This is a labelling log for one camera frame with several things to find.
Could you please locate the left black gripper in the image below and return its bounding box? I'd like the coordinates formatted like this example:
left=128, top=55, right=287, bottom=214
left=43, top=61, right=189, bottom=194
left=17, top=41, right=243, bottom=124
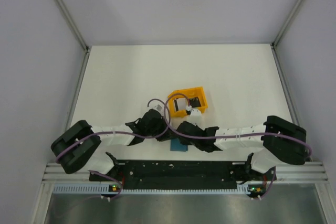
left=145, top=116, right=177, bottom=142

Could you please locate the blue leather card holder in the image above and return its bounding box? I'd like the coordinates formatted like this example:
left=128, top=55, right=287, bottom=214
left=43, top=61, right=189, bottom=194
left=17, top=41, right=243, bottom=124
left=170, top=139, right=188, bottom=152

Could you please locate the yellow plastic bin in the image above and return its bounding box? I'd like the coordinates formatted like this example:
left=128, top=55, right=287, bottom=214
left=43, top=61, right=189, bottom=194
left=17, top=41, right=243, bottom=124
left=168, top=87, right=208, bottom=118

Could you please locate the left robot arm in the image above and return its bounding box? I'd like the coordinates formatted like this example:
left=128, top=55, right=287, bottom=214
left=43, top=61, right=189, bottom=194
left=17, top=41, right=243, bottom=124
left=51, top=109, right=176, bottom=180

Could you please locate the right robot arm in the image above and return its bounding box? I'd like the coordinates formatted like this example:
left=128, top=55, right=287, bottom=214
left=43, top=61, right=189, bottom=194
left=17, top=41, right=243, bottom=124
left=174, top=115, right=312, bottom=180

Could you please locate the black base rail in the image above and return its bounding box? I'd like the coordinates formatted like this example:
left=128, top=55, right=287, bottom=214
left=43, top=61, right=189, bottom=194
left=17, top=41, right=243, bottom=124
left=89, top=159, right=276, bottom=189

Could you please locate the white cable duct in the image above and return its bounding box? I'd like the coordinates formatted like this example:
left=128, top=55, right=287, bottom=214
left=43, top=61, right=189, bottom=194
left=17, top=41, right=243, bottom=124
left=52, top=183, right=251, bottom=195

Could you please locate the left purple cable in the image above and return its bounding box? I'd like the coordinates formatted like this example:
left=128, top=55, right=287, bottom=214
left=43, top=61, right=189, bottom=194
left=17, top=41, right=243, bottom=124
left=55, top=98, right=173, bottom=201

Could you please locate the right aluminium frame post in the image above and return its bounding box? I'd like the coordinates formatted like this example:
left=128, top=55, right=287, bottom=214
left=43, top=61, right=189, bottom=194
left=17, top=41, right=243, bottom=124
left=271, top=0, right=322, bottom=49

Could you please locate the aluminium frame post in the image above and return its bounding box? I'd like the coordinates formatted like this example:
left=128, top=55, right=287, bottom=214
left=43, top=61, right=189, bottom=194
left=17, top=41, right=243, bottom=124
left=39, top=0, right=91, bottom=51
left=271, top=0, right=322, bottom=49

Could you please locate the aluminium frame rail front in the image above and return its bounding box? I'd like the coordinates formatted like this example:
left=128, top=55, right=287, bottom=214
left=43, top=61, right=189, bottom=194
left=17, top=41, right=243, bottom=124
left=42, top=162, right=329, bottom=184

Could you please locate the left aluminium frame post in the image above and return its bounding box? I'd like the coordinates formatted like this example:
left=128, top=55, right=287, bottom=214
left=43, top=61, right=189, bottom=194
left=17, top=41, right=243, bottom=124
left=39, top=0, right=91, bottom=51

